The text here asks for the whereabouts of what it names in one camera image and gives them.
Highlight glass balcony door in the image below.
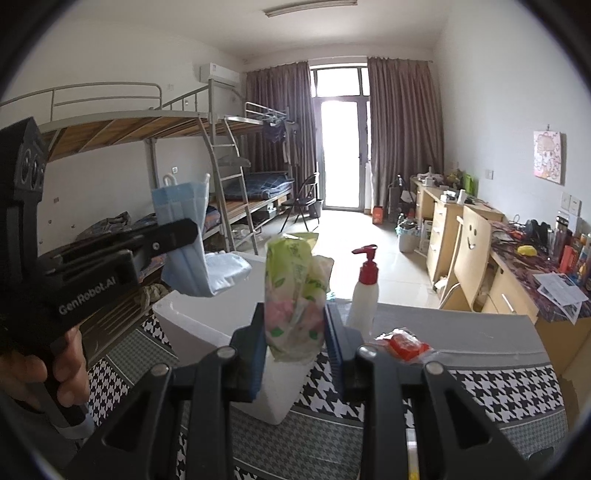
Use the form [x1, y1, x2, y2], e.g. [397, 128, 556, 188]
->
[311, 63, 372, 214]

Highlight metal bunk bed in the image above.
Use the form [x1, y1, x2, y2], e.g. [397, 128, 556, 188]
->
[1, 80, 266, 253]

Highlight person's left hand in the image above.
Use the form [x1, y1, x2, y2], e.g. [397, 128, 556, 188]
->
[1, 326, 89, 410]

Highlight orange floor container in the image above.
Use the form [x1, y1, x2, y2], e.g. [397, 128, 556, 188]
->
[372, 206, 384, 225]

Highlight left brown curtain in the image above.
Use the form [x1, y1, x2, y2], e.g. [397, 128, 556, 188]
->
[245, 61, 317, 188]

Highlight green floral tissue pack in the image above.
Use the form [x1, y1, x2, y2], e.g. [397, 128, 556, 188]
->
[264, 232, 334, 364]

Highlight white trash bin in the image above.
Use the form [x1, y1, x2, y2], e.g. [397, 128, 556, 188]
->
[396, 219, 420, 254]

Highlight ceiling fluorescent lamp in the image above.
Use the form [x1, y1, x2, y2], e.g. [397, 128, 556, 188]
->
[263, 0, 359, 18]

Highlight printed paper sheets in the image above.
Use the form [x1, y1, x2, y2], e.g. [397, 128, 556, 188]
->
[534, 273, 588, 325]

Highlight long wooden desk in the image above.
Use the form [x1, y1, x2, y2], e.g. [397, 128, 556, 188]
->
[413, 180, 590, 375]

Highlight wooden smiley face chair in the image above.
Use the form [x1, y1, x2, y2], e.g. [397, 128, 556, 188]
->
[440, 206, 492, 311]

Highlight red snack wrapper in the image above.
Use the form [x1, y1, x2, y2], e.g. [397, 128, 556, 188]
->
[375, 328, 433, 363]

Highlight yellow object on desk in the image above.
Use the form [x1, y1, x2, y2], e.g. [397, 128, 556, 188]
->
[517, 245, 538, 257]

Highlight houndstooth tablecloth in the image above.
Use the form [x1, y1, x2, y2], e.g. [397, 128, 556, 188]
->
[66, 309, 584, 479]

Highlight brown curtain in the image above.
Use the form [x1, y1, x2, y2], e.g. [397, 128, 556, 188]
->
[245, 61, 317, 188]
[368, 57, 444, 207]

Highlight blue face mask pack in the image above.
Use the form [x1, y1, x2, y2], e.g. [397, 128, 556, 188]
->
[152, 174, 252, 298]

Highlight black folding chair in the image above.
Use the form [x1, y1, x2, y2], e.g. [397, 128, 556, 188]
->
[280, 172, 320, 232]

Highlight right brown curtain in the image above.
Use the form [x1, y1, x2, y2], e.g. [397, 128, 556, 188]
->
[368, 57, 444, 207]

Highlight pink cartoon wall picture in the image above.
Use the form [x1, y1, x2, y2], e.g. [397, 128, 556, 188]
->
[533, 125, 563, 185]

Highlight white air conditioner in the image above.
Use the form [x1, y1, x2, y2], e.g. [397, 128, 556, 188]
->
[199, 63, 240, 87]

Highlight white styrofoam box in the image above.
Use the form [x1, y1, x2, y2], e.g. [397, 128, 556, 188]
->
[152, 252, 312, 425]

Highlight white pump bottle red cap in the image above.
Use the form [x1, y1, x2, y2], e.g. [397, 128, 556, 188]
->
[346, 244, 379, 340]

